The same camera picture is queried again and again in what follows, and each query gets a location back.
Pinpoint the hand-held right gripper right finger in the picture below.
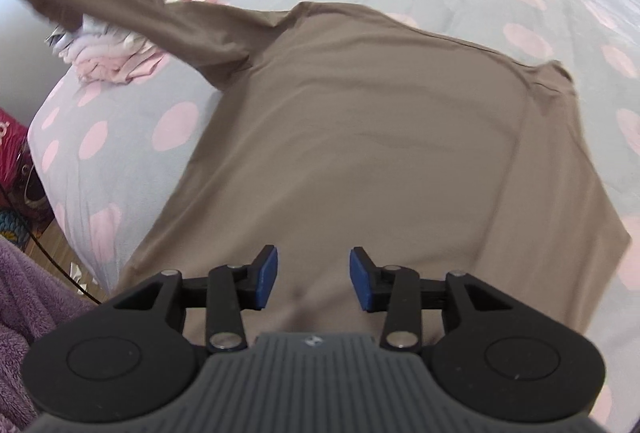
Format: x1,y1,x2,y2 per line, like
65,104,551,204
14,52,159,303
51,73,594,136
349,245,518,355

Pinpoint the purple fleece robe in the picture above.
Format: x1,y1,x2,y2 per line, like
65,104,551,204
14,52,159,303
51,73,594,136
0,235,101,414

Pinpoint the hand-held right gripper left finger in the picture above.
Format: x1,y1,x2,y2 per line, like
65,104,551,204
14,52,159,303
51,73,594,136
114,244,279,355

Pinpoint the pink bag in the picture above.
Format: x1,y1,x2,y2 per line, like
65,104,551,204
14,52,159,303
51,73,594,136
0,108,32,186

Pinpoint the taupe long-sleeve shirt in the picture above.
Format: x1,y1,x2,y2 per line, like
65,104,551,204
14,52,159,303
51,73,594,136
0,0,632,344

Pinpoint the stack of folded clothes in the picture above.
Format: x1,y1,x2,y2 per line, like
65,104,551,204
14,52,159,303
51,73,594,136
47,0,221,86

